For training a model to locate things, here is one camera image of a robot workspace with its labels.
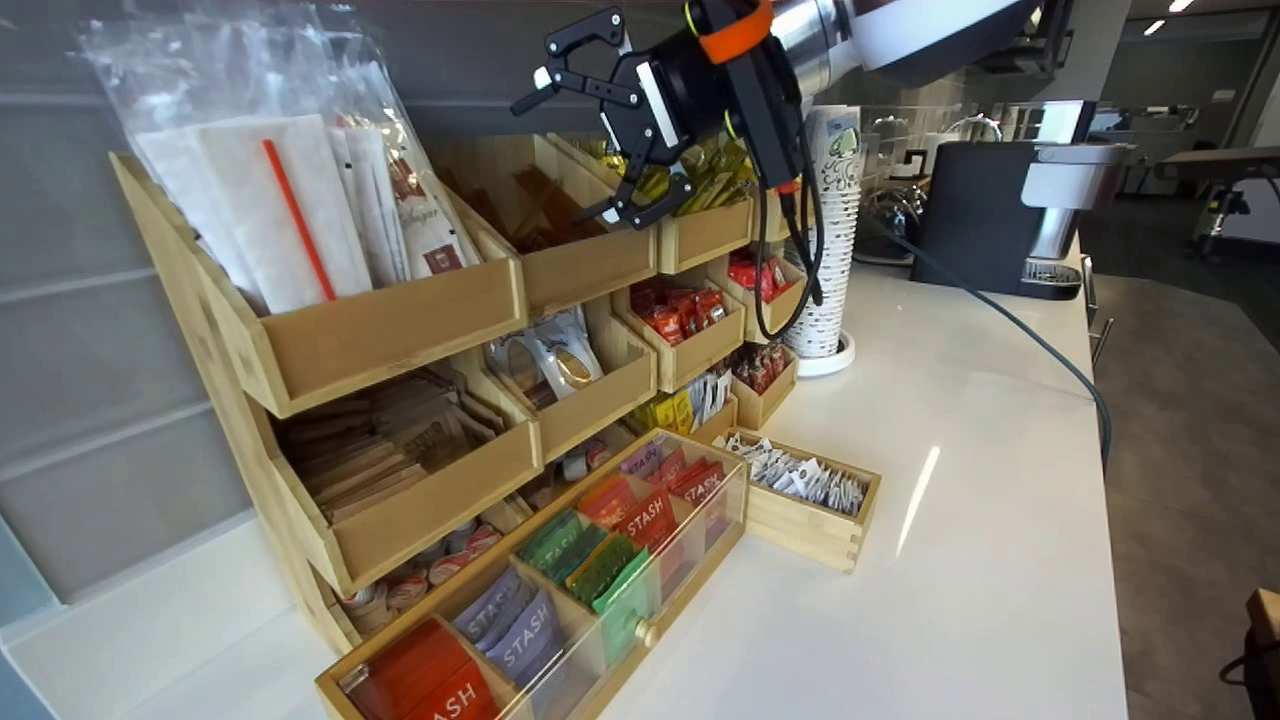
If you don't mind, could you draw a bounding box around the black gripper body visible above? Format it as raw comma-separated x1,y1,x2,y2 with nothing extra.
625,33,774,177

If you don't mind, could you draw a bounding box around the yellow sweetener packet pile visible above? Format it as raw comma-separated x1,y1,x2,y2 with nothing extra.
625,133,757,224

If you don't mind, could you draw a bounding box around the printed paper cup stack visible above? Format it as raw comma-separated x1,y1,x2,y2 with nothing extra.
783,98,868,366

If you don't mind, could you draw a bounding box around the white nut butter packet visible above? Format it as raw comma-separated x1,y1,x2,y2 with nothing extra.
530,309,610,398

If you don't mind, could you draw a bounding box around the white condiment packet pile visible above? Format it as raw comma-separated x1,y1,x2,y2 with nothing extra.
683,365,739,428

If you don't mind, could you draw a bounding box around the yellow condiment packet pile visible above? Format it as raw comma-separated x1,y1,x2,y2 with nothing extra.
628,384,696,437

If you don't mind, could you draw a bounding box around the clear snack packet pile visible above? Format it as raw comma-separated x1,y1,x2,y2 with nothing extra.
485,330,556,414

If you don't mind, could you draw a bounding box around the clear bag of wrapped straws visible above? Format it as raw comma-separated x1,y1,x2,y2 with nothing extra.
315,37,490,290

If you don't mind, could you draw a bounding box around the white round cup base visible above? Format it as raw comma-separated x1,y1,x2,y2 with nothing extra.
782,330,861,384

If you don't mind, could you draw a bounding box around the purple tea bag stack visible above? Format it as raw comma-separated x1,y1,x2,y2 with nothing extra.
616,437,693,487

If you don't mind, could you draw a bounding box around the bamboo tiered organizer shelf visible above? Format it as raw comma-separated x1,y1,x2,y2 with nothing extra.
104,125,817,654

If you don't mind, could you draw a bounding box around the dark red tea bag stack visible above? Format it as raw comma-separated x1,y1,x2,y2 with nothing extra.
664,450,731,509

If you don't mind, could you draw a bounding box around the black coffee machine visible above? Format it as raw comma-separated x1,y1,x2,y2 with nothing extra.
909,94,1136,304

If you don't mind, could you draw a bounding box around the white sugar packet pile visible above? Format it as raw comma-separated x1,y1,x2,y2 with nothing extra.
729,437,872,519

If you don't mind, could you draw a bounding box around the orange tea bag stack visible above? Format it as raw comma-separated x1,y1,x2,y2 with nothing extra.
571,467,690,552

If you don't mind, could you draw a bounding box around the red drinking straw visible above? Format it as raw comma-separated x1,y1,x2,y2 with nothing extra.
255,133,341,309

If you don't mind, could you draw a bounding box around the small open wooden box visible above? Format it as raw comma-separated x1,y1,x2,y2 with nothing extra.
718,428,890,574

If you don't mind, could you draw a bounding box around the green tea bag stack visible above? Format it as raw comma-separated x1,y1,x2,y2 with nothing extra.
516,509,664,621

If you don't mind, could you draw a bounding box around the wooden tea box clear lid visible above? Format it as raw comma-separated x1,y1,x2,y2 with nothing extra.
314,423,753,720

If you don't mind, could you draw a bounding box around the large clear plastic bag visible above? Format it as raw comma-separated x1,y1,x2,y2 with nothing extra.
73,0,384,320

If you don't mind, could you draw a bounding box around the brown paper napkin stack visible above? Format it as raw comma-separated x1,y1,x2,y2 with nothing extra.
277,372,516,526

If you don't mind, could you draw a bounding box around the mixed small packet pile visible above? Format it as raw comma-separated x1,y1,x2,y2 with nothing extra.
338,517,535,636

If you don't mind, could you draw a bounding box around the blue tea bag stack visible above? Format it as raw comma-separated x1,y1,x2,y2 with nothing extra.
447,569,571,692

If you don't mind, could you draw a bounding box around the grey office desk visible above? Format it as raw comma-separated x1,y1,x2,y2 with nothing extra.
1155,139,1280,246

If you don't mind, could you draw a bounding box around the dark brown chair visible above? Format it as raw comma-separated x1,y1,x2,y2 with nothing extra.
1216,582,1280,720

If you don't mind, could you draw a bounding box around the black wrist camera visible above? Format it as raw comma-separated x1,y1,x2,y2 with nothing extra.
725,51,817,193

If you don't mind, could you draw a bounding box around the thick dark power cable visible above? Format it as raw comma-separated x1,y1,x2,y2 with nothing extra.
864,227,1116,456

